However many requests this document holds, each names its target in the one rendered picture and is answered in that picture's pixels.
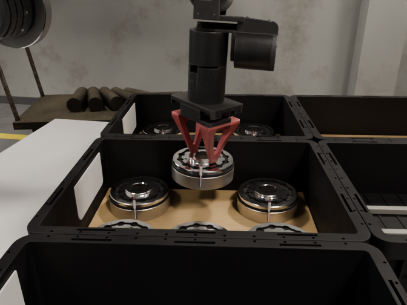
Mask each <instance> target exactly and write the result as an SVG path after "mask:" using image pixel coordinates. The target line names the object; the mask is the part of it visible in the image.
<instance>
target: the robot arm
mask: <svg viewBox="0 0 407 305"><path fill-rule="evenodd" d="M190 1H191V3H192V4H193V5H194V9H193V19H201V20H211V21H230V22H237V24H230V23H220V22H202V21H197V25H196V27H194V28H190V38H189V61H188V62H189V64H188V91H185V92H181V93H175V94H172V95H171V103H178V104H180V109H179V110H175V111H172V112H171V115H172V117H173V119H174V121H175V123H176V125H177V126H178V128H179V130H180V132H181V133H182V135H183V137H184V140H185V142H186V144H187V147H188V149H189V151H190V152H192V151H195V150H198V148H199V145H200V141H201V138H202V137H203V142H204V145H205V149H206V152H207V156H208V160H209V162H210V163H214V162H216V161H217V160H218V158H219V156H220V154H221V152H222V150H223V148H224V146H225V144H226V143H227V141H228V140H229V138H230V137H231V136H232V134H233V132H234V131H235V130H236V128H237V127H238V126H239V124H240V119H238V118H236V117H233V116H231V117H227V116H229V115H230V111H232V114H239V113H242V106H243V104H242V103H240V102H236V101H234V100H231V99H228V98H226V97H225V82H226V73H227V56H228V38H229V33H232V34H231V51H230V61H233V62H234V68H241V69H249V70H263V71H274V67H275V66H274V64H275V63H276V61H275V58H276V48H277V41H278V39H277V37H278V35H279V34H278V31H279V26H278V24H277V23H276V22H274V21H271V20H270V19H269V20H268V21H267V20H263V19H255V18H250V17H248V16H246V17H243V16H226V13H227V9H228V8H229V7H230V6H231V4H232V3H233V0H190ZM188 120H193V121H195V122H196V133H195V137H194V142H193V141H192V139H191V136H190V134H189V131H188V128H187V125H186V121H188ZM220 130H223V133H222V135H221V137H220V140H219V143H218V145H217V148H216V150H215V152H214V135H215V133H216V131H220Z"/></svg>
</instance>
